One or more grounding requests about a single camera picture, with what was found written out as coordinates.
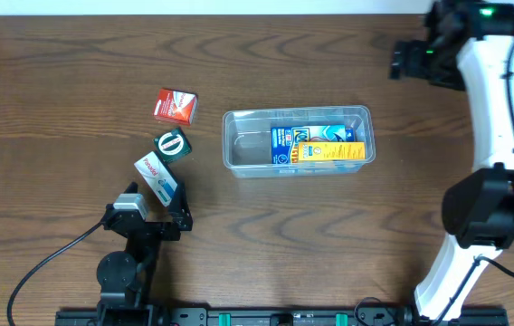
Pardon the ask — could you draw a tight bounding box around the red medicine box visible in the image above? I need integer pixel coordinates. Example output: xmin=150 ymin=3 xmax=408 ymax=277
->
xmin=152 ymin=88 xmax=198 ymax=126

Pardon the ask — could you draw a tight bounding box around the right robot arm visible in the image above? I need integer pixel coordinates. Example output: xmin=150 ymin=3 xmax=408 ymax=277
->
xmin=390 ymin=0 xmax=514 ymax=325

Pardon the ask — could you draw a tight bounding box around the blue Kool Fever box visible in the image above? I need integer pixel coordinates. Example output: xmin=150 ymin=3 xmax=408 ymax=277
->
xmin=271 ymin=125 xmax=355 ymax=164

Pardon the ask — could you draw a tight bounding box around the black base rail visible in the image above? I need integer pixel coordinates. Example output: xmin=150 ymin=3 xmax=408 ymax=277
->
xmin=54 ymin=305 xmax=509 ymax=326

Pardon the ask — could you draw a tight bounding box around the white Panadol box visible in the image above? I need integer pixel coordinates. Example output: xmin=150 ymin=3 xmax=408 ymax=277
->
xmin=134 ymin=151 xmax=178 ymax=207

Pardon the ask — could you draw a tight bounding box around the yellow medicine box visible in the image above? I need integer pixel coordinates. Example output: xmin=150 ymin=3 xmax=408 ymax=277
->
xmin=297 ymin=142 xmax=366 ymax=162

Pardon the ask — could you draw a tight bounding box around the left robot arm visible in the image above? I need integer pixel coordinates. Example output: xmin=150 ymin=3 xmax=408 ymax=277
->
xmin=95 ymin=182 xmax=193 ymax=326

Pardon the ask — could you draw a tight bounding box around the clear plastic container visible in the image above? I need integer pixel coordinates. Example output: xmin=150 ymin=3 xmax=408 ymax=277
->
xmin=223 ymin=105 xmax=376 ymax=177

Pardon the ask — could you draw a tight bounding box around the green round-logo box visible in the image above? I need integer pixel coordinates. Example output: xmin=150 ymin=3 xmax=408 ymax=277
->
xmin=153 ymin=128 xmax=192 ymax=164

